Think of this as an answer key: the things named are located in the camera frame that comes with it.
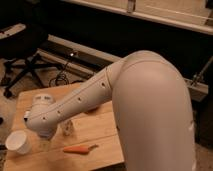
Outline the orange pepper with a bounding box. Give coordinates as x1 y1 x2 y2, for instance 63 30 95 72
63 145 97 154

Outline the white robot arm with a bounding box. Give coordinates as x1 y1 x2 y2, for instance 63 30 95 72
25 50 196 171

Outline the clear small bottle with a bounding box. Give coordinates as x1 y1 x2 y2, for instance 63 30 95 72
62 120 73 136

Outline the orange red bowl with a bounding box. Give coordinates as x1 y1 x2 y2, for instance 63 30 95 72
84 107 99 114

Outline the black office chair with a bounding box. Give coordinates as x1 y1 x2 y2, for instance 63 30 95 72
0 24 62 98

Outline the black cable on floor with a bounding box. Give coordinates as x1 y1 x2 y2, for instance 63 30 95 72
48 53 84 88

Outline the metal rail beam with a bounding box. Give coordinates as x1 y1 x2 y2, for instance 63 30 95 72
38 34 209 103

